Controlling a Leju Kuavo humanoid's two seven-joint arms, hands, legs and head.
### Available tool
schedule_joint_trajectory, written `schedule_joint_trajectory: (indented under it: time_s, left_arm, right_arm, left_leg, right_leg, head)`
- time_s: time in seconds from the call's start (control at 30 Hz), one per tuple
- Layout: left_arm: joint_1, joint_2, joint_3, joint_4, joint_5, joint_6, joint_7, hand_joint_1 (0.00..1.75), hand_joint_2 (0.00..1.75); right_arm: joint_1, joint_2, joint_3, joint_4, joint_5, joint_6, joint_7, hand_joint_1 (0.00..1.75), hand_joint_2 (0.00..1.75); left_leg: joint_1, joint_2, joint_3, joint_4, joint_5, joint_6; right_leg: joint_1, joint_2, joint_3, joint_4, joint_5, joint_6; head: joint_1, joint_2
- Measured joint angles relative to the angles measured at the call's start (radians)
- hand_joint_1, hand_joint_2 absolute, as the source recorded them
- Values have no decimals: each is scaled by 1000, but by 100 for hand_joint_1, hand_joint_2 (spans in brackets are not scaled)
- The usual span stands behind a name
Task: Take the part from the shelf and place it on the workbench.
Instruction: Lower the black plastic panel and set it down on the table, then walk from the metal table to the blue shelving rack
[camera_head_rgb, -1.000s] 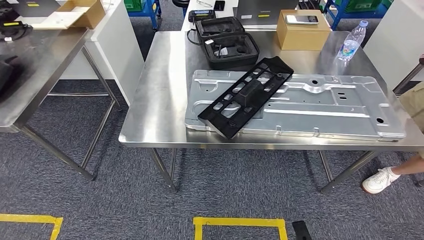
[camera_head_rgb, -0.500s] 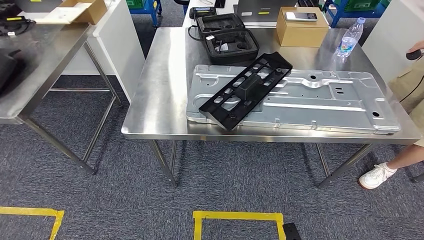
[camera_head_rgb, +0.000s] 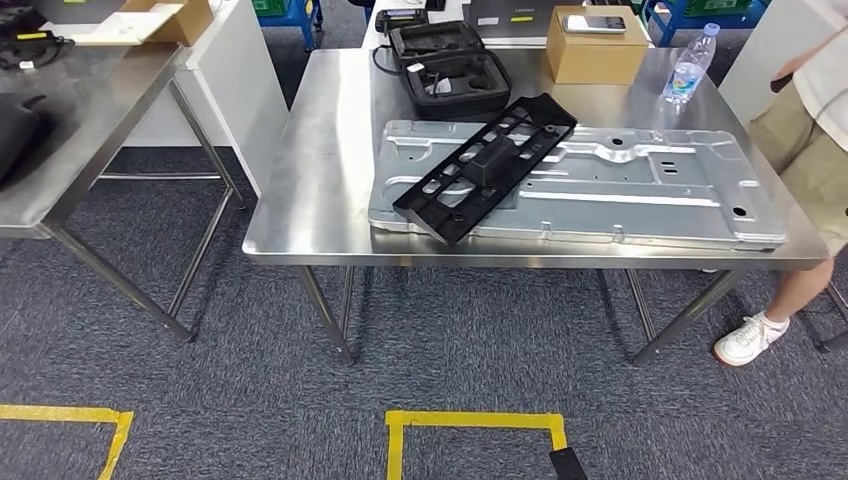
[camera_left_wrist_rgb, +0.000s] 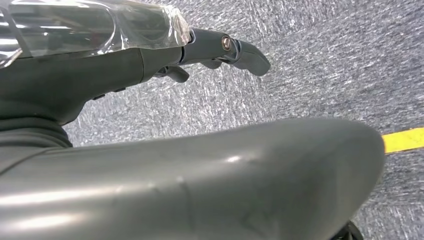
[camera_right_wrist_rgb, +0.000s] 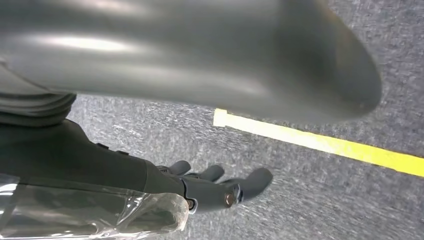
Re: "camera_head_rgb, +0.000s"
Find black plastic car trim panel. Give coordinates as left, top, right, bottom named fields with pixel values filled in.
left=392, top=92, right=579, bottom=248

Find stainless steel workbench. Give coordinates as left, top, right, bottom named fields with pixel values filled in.
left=241, top=46, right=831, bottom=367

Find blue metal shelf rack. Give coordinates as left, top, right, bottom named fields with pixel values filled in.
left=254, top=0, right=325, bottom=54
left=639, top=0, right=774, bottom=48

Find black open tool case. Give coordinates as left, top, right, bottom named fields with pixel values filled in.
left=387, top=19, right=514, bottom=123

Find silver stamped metal sheet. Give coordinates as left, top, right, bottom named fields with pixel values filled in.
left=367, top=119, right=790, bottom=253

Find white desk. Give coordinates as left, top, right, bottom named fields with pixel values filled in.
left=360, top=0, right=657, bottom=51

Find black handheld controller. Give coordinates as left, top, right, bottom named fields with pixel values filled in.
left=374, top=7, right=431, bottom=34

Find closed grey laptop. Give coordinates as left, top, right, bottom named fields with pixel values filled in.
left=461, top=0, right=586, bottom=41

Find closed brown cardboard box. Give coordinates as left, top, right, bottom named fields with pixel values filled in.
left=546, top=5, right=651, bottom=87

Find grey phone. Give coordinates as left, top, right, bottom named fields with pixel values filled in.
left=562, top=14, right=628, bottom=35

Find green plastic crate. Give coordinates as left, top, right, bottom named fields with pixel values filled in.
left=682, top=0, right=755, bottom=19
left=251, top=0, right=294, bottom=19

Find clear plastic water bottle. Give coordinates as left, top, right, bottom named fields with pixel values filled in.
left=662, top=23, right=721, bottom=106

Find open brown cardboard box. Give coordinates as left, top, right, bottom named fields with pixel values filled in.
left=69, top=0, right=215, bottom=48

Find stainless steel side table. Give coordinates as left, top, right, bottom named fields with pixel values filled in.
left=0, top=42, right=248, bottom=344

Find yellow floor tape marking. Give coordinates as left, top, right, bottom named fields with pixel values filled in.
left=0, top=404, right=136, bottom=480

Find person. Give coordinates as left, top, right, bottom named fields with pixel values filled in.
left=712, top=0, right=848, bottom=369

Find dark closed laptop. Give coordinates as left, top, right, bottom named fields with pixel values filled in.
left=33, top=0, right=128, bottom=26

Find black moulded floor panel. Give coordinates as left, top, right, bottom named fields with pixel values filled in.
left=0, top=94, right=54, bottom=187

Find black cable by case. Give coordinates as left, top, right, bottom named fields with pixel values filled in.
left=371, top=43, right=403, bottom=76

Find black bag with cables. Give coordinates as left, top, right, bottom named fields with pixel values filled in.
left=0, top=6, right=76, bottom=73

